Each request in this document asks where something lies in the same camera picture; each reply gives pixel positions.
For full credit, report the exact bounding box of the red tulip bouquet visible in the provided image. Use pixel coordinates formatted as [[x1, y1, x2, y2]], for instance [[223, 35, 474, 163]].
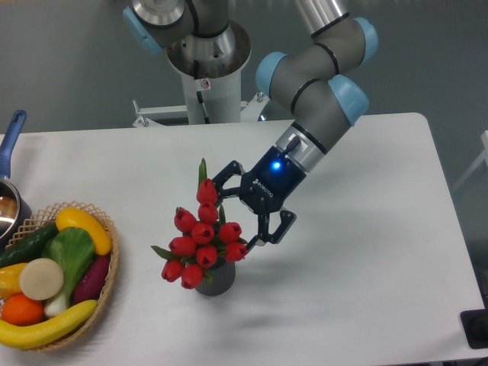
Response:
[[152, 160, 248, 290]]

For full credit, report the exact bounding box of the white frame at right edge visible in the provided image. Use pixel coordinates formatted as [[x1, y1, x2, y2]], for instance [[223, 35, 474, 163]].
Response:
[[454, 130, 487, 190]]

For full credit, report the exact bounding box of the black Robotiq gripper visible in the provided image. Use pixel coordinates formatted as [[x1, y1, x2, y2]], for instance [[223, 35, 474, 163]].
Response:
[[211, 145, 308, 252]]

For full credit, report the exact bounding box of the woven wicker basket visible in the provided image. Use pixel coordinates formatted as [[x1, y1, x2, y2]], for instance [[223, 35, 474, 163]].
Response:
[[8, 201, 120, 352]]

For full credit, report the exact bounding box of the yellow banana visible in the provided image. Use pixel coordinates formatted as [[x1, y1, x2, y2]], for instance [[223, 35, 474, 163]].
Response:
[[1, 300, 98, 350]]

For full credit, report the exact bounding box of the green bok choy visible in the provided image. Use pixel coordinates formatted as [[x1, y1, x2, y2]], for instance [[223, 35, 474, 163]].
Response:
[[41, 227, 95, 318]]

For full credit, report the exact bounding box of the purple sweet potato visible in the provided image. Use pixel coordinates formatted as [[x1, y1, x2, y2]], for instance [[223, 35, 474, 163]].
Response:
[[72, 256, 110, 304]]

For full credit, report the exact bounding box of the dark green cucumber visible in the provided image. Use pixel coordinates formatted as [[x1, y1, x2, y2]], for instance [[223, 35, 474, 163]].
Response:
[[1, 223, 59, 268]]

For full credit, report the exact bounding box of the beige round disc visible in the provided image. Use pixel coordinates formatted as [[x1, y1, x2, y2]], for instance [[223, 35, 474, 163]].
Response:
[[19, 258, 64, 300]]

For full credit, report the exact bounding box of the black device at table edge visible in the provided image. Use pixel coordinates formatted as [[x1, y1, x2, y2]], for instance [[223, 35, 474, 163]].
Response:
[[460, 309, 487, 349]]

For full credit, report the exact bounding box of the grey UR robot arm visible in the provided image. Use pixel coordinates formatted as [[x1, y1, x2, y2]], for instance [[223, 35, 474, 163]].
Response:
[[123, 0, 378, 246]]

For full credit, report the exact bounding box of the yellow bell pepper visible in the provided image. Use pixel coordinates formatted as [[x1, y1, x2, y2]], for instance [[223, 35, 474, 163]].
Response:
[[0, 263, 27, 299]]

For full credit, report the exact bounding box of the blue handled saucepan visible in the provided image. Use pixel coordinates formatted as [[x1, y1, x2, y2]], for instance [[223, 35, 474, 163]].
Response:
[[1, 110, 31, 252]]

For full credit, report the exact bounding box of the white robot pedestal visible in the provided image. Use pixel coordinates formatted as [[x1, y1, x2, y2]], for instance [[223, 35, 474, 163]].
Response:
[[133, 71, 269, 127]]

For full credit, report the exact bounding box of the dark grey ribbed vase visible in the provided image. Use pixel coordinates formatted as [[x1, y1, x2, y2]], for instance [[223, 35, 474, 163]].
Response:
[[195, 259, 236, 297]]

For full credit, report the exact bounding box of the orange fruit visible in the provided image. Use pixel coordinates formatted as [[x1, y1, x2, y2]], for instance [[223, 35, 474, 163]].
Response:
[[1, 294, 44, 326]]

